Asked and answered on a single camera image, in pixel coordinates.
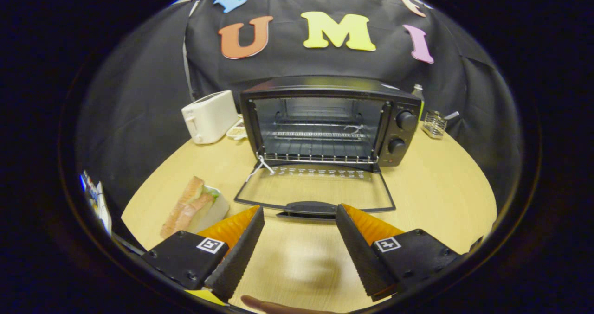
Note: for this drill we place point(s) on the black toaster oven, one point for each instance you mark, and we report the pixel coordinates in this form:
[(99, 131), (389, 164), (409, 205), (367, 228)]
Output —
[(325, 86)]

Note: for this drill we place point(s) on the metal spoon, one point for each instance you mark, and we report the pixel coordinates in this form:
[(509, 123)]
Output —
[(452, 115)]

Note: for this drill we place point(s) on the white pop-up toaster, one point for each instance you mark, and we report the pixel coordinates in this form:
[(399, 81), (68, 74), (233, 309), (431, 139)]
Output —
[(211, 117)]

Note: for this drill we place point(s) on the small white dish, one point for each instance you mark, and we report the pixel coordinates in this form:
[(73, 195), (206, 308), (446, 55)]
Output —
[(237, 130)]

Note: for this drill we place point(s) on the blue and white packet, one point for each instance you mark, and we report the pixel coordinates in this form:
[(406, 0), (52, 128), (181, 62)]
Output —
[(95, 198)]

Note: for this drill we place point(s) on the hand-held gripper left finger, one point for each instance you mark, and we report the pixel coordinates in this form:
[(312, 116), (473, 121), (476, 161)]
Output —
[(239, 253)]

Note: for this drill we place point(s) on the white bread sandwich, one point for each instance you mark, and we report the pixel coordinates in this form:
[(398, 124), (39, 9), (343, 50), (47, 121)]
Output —
[(190, 207)]

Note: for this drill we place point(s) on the green label drink bottle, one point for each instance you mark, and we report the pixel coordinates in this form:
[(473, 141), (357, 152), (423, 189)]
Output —
[(418, 93)]

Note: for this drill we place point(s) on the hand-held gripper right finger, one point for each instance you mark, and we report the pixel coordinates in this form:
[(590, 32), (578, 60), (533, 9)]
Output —
[(359, 253)]

